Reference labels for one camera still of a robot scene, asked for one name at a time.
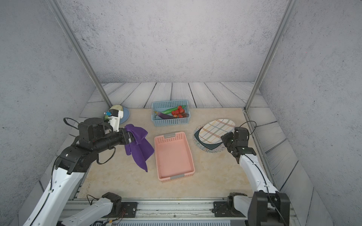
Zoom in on dark teal square plate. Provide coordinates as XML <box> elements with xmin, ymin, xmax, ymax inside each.
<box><xmin>194</xmin><ymin>127</ymin><xmax>227</xmax><ymax>151</ymax></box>

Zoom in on purple microfiber cloth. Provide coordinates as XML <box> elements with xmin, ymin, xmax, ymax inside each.
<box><xmin>125</xmin><ymin>124</ymin><xmax>155</xmax><ymax>172</ymax></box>

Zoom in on white plaid striped round plate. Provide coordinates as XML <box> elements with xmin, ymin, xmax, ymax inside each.
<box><xmin>198</xmin><ymin>119</ymin><xmax>236</xmax><ymax>144</ymax></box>

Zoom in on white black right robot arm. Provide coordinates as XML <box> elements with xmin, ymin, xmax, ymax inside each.
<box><xmin>221</xmin><ymin>127</ymin><xmax>290</xmax><ymax>226</ymax></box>

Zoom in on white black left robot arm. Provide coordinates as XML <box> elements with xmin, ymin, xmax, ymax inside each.
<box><xmin>25</xmin><ymin>118</ymin><xmax>135</xmax><ymax>226</ymax></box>

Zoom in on small blue plate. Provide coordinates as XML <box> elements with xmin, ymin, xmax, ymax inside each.
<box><xmin>120</xmin><ymin>107</ymin><xmax>130</xmax><ymax>124</ymax></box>

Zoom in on green cabbage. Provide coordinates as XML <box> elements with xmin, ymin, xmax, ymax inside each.
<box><xmin>109</xmin><ymin>105</ymin><xmax>123</xmax><ymax>111</ymax></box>

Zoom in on purple eggplant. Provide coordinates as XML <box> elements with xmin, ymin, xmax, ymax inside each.
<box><xmin>154</xmin><ymin>111</ymin><xmax>175</xmax><ymax>120</ymax></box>

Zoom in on light blue plastic basket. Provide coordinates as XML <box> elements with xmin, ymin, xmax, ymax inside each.
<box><xmin>151</xmin><ymin>99</ymin><xmax>191</xmax><ymax>126</ymax></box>

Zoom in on green cucumber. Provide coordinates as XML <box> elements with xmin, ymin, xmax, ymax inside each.
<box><xmin>162</xmin><ymin>105</ymin><xmax>186</xmax><ymax>114</ymax></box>

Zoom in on pink plastic basket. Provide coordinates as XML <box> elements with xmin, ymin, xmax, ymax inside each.
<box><xmin>154</xmin><ymin>131</ymin><xmax>195</xmax><ymax>183</ymax></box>

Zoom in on metal base rail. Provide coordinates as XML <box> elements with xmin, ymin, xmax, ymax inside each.
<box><xmin>50</xmin><ymin>197</ymin><xmax>300</xmax><ymax>226</ymax></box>

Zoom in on right aluminium frame post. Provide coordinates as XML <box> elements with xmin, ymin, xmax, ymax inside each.
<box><xmin>244</xmin><ymin>0</ymin><xmax>298</xmax><ymax>112</ymax></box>

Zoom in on aluminium frame post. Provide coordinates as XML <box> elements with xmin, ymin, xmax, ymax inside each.
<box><xmin>46</xmin><ymin>0</ymin><xmax>112</xmax><ymax>107</ymax></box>
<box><xmin>244</xmin><ymin>0</ymin><xmax>298</xmax><ymax>112</ymax></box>

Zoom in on left aluminium frame post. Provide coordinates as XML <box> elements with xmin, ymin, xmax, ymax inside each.
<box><xmin>46</xmin><ymin>0</ymin><xmax>112</xmax><ymax>107</ymax></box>

